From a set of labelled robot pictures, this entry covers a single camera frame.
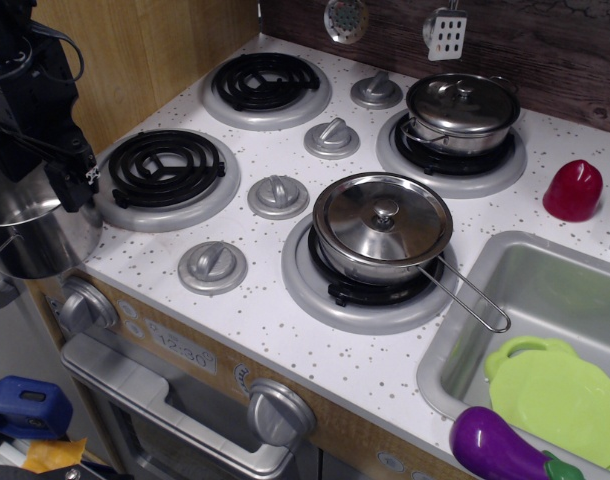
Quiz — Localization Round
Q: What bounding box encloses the front right black burner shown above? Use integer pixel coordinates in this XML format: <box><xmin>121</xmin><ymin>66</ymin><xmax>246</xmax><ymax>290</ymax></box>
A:
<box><xmin>281</xmin><ymin>217</ymin><xmax>458</xmax><ymax>335</ymax></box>

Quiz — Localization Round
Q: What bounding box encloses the green plastic plate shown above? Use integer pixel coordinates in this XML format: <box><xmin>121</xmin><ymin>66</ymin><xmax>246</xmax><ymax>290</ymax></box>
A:
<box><xmin>484</xmin><ymin>336</ymin><xmax>610</xmax><ymax>471</ymax></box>

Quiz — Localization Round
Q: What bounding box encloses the red toy pepper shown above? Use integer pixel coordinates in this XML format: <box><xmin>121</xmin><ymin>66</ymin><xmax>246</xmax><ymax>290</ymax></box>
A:
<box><xmin>542</xmin><ymin>159</ymin><xmax>603</xmax><ymax>222</ymax></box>

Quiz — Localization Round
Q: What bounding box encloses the back grey stove knob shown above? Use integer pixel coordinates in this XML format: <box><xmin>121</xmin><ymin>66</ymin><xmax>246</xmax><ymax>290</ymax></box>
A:
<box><xmin>350</xmin><ymin>71</ymin><xmax>403</xmax><ymax>110</ymax></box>

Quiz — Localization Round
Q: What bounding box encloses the black burner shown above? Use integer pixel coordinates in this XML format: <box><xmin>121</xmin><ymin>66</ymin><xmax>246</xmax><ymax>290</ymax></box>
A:
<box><xmin>281</xmin><ymin>217</ymin><xmax>458</xmax><ymax>335</ymax></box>
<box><xmin>95</xmin><ymin>129</ymin><xmax>241</xmax><ymax>233</ymax></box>
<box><xmin>200</xmin><ymin>52</ymin><xmax>332</xmax><ymax>131</ymax></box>
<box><xmin>376</xmin><ymin>112</ymin><xmax>527</xmax><ymax>199</ymax></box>

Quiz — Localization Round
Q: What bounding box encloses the grey toy sink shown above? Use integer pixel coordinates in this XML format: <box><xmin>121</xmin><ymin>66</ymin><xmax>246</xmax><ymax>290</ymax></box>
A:
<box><xmin>417</xmin><ymin>232</ymin><xmax>610</xmax><ymax>420</ymax></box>

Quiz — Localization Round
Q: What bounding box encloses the oven clock display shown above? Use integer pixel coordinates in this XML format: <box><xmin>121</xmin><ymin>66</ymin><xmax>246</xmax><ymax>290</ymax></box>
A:
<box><xmin>145</xmin><ymin>319</ymin><xmax>217</xmax><ymax>375</ymax></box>

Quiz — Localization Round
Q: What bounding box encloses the left oven dial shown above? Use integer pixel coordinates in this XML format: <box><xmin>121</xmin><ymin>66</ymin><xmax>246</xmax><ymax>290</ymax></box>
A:
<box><xmin>59</xmin><ymin>276</ymin><xmax>119</xmax><ymax>335</ymax></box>

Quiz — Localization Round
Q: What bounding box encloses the oven dial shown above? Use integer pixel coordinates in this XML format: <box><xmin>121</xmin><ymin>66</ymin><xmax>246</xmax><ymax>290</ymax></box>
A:
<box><xmin>247</xmin><ymin>378</ymin><xmax>317</xmax><ymax>448</ymax></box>
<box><xmin>59</xmin><ymin>276</ymin><xmax>119</xmax><ymax>335</ymax></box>

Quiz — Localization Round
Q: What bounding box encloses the grey oven door handle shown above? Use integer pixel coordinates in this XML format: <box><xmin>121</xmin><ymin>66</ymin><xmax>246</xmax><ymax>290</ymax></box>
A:
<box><xmin>61</xmin><ymin>334</ymin><xmax>319</xmax><ymax>479</ymax></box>

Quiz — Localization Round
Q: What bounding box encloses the steel pot with lid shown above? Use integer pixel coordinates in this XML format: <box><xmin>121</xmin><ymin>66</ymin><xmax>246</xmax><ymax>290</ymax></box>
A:
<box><xmin>400</xmin><ymin>73</ymin><xmax>521</xmax><ymax>155</ymax></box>

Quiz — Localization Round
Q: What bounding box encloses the hanging steel skimmer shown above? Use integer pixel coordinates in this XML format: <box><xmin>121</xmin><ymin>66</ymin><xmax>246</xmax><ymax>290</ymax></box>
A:
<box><xmin>323</xmin><ymin>0</ymin><xmax>369</xmax><ymax>45</ymax></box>

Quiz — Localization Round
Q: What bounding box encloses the back left black burner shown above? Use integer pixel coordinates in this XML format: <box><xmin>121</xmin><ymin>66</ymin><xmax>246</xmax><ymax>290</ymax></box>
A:
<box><xmin>200</xmin><ymin>52</ymin><xmax>332</xmax><ymax>131</ymax></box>

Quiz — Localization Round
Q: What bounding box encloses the purple toy eggplant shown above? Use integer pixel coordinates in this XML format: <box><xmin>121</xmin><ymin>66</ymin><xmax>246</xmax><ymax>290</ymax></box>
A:
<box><xmin>449</xmin><ymin>406</ymin><xmax>585</xmax><ymax>480</ymax></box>

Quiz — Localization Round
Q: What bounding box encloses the hanging steel slotted spatula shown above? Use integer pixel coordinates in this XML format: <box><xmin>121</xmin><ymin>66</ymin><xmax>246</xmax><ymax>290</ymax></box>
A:
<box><xmin>422</xmin><ymin>0</ymin><xmax>468</xmax><ymax>62</ymax></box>

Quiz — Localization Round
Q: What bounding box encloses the blue clamp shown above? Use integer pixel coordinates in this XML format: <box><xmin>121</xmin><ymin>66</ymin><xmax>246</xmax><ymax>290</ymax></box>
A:
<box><xmin>0</xmin><ymin>376</ymin><xmax>73</xmax><ymax>440</ymax></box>

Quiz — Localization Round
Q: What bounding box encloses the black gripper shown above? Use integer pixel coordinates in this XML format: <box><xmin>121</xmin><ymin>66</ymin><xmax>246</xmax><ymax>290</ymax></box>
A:
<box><xmin>16</xmin><ymin>120</ymin><xmax>99</xmax><ymax>213</ymax></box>

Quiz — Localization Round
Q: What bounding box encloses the front left black burner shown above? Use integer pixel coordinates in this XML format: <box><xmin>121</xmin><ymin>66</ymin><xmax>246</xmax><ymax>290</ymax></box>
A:
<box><xmin>95</xmin><ymin>129</ymin><xmax>241</xmax><ymax>233</ymax></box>

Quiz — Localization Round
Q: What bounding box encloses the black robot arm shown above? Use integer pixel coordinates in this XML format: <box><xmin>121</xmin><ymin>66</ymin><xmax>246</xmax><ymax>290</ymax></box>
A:
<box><xmin>0</xmin><ymin>1</ymin><xmax>99</xmax><ymax>212</ymax></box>

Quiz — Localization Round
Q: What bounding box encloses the right oven dial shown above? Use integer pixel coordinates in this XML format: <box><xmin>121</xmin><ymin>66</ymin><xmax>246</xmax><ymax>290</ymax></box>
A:
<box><xmin>247</xmin><ymin>378</ymin><xmax>317</xmax><ymax>448</ymax></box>

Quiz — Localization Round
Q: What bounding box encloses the grey stove knob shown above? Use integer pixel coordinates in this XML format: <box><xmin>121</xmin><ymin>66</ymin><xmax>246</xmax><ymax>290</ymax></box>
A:
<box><xmin>247</xmin><ymin>175</ymin><xmax>310</xmax><ymax>220</ymax></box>
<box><xmin>350</xmin><ymin>71</ymin><xmax>403</xmax><ymax>110</ymax></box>
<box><xmin>303</xmin><ymin>118</ymin><xmax>360</xmax><ymax>160</ymax></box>
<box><xmin>177</xmin><ymin>241</ymin><xmax>248</xmax><ymax>296</ymax></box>

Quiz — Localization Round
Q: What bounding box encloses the front grey stove knob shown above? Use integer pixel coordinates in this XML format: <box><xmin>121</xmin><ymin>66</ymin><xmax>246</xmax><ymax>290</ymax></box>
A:
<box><xmin>177</xmin><ymin>241</ymin><xmax>248</xmax><ymax>296</ymax></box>

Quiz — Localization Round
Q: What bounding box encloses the steel saucepan with lid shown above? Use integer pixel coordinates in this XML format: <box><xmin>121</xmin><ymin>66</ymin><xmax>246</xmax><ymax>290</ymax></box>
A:
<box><xmin>312</xmin><ymin>172</ymin><xmax>512</xmax><ymax>334</ymax></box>

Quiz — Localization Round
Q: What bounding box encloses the back right black burner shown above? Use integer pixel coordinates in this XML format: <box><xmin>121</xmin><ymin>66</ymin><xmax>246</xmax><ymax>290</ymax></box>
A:
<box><xmin>376</xmin><ymin>112</ymin><xmax>527</xmax><ymax>199</ymax></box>

